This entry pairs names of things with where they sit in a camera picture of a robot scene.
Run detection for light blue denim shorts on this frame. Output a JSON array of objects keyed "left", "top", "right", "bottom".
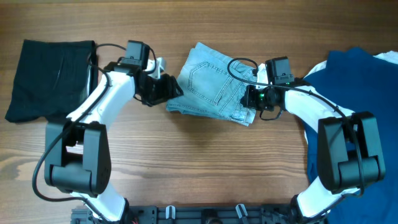
[{"left": 166, "top": 42, "right": 256, "bottom": 126}]

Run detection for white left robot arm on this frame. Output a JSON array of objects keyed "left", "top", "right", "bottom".
[{"left": 44, "top": 57, "right": 183, "bottom": 223}]

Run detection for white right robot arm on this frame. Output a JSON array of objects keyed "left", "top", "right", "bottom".
[{"left": 241, "top": 61, "right": 386, "bottom": 223}]

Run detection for dark blue garment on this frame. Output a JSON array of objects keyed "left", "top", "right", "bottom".
[{"left": 304, "top": 48, "right": 397, "bottom": 223}]

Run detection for black folded garment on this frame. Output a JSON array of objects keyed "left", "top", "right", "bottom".
[{"left": 5, "top": 39, "right": 98, "bottom": 123}]

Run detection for white garment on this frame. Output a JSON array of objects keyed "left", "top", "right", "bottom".
[{"left": 305, "top": 50, "right": 398, "bottom": 78}]

